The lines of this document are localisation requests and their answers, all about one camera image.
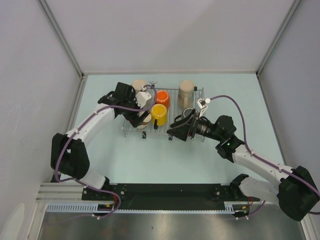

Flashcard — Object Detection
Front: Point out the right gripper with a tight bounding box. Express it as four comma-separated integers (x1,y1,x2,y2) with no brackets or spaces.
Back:
167,109,224,142

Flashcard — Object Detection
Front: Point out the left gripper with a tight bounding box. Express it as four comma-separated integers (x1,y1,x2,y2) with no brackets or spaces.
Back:
122,92,150,128

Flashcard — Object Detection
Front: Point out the dark grey mug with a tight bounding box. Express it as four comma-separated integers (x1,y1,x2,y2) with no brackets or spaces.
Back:
174,107,198,122

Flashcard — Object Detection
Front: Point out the stainless steel cup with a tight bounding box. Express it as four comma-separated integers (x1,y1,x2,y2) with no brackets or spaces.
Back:
137,111,152,129

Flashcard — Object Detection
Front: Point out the yellow mug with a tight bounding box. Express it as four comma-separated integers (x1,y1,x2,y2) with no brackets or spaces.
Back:
150,103,168,130

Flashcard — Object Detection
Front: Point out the orange mug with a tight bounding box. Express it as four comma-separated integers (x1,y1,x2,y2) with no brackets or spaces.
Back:
155,90,171,109

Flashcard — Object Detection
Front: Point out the beige floral mug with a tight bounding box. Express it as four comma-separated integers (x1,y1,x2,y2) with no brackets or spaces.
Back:
131,79,147,94

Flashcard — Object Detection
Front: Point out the beige patterned mug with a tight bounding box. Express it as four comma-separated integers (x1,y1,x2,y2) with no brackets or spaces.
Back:
177,80,195,109

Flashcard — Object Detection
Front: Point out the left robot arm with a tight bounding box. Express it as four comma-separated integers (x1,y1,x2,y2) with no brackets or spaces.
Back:
50,82,154,200

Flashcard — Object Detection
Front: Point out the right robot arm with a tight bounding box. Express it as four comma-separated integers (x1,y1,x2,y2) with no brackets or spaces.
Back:
167,110,320,221

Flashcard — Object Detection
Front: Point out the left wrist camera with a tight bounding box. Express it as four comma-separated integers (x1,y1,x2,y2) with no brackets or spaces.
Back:
135,85,153,109

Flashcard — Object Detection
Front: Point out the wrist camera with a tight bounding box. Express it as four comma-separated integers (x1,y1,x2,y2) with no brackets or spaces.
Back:
135,85,153,109
196,98,211,117

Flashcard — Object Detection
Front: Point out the metal wire dish rack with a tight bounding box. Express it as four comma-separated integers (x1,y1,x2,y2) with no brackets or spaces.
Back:
121,81,207,143

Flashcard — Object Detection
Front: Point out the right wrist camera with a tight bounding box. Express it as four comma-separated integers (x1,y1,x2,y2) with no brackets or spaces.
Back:
196,98,211,117

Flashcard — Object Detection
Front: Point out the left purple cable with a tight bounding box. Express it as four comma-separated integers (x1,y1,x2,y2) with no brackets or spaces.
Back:
55,84,158,183

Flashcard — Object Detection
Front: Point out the purple cable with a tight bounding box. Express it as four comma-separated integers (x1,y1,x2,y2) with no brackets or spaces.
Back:
206,95,320,215
55,84,158,183

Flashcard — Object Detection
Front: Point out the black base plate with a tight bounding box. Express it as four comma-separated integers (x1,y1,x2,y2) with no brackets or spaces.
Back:
81,183,261,216

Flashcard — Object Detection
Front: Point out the slotted cable duct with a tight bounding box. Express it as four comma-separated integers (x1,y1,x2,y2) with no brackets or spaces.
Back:
46,202,245,214

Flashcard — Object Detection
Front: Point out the aluminium frame rail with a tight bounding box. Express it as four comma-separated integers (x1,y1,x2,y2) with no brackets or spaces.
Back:
36,182,310,204

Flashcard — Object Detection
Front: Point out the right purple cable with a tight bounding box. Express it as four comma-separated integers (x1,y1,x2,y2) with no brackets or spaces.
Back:
206,95,320,215

